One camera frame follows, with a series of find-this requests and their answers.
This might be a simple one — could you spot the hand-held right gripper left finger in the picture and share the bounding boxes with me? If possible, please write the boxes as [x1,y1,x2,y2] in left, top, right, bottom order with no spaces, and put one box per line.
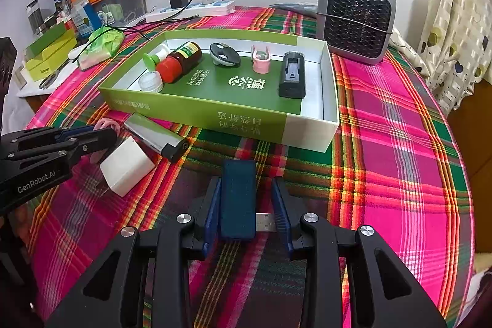
[45,176,223,328]

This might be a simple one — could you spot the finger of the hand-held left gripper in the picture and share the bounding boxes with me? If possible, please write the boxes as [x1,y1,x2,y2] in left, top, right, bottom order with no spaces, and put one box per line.
[11,127,119,179]
[23,125,98,145]

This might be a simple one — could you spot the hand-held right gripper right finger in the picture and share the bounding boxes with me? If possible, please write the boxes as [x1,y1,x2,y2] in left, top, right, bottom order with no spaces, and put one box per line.
[271,176,448,328]

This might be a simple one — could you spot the blue usb device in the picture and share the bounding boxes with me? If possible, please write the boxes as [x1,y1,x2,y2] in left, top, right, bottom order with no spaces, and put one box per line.
[218,160,277,241]

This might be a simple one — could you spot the white charger adapter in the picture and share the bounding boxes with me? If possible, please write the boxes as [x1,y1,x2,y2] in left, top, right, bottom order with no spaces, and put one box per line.
[99,138,156,198]

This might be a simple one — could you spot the green cardboard box tray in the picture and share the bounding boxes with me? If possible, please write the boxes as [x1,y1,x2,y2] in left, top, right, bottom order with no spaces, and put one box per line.
[98,29,341,154]

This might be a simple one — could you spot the pink clip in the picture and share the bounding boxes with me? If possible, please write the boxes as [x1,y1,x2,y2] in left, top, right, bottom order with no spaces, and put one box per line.
[251,45,272,75]

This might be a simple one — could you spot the black oval remote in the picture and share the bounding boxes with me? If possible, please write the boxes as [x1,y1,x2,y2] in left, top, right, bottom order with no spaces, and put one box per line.
[209,42,241,67]

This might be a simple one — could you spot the silver black power bank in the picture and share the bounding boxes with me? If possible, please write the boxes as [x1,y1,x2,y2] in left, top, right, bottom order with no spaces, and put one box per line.
[123,112,191,164]

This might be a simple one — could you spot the scissors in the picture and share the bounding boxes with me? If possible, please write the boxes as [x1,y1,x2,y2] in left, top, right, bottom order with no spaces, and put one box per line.
[38,69,62,89]

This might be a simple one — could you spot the yellow-green cardboard box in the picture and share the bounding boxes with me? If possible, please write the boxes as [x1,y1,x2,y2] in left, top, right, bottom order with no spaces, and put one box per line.
[21,40,79,83]

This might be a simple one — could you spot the white mouse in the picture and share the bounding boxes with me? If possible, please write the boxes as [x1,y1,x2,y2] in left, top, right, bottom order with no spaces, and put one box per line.
[68,44,91,61]

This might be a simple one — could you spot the green plastic bag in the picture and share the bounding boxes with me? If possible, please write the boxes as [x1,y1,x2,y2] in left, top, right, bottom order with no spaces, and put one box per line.
[77,26,125,72]

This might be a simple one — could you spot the green cardboard box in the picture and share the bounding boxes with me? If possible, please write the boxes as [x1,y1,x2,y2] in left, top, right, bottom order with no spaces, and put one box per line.
[25,22,77,61]

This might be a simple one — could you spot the black box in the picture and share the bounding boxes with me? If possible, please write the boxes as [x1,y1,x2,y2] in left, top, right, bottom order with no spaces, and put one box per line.
[0,37,18,98]

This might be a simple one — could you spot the blue white carton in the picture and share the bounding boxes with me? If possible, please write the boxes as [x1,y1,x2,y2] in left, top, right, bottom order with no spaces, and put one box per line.
[71,0,102,37]

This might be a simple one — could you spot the red capped brown bottle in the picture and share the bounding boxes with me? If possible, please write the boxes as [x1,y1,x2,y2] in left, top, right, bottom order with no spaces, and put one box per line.
[156,41,202,84]

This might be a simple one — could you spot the pink green plaid tablecloth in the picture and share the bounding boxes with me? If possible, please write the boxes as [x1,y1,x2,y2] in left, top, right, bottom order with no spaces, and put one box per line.
[23,5,477,328]

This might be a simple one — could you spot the glass jar black lid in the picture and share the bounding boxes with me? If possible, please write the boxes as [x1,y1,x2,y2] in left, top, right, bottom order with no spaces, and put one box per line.
[26,0,47,34]

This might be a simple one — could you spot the black rectangular device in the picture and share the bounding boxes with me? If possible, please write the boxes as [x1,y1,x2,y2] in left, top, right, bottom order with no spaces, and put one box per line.
[279,50,307,99]

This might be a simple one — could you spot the white power strip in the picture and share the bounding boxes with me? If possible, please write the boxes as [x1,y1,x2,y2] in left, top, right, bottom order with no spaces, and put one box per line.
[145,0,236,22]

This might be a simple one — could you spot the grey flat object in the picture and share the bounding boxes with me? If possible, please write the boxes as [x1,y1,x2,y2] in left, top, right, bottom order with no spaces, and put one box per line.
[268,2,319,17]

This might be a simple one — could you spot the grey fan heater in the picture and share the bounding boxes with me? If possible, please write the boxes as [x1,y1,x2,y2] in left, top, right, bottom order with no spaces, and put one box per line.
[316,0,397,65]

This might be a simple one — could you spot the dotted cream curtain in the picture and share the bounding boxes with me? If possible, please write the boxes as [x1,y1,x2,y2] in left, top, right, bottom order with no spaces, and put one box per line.
[388,0,492,117]

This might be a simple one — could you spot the pink ring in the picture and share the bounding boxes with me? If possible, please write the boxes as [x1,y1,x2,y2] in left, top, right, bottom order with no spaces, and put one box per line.
[89,117,121,164]

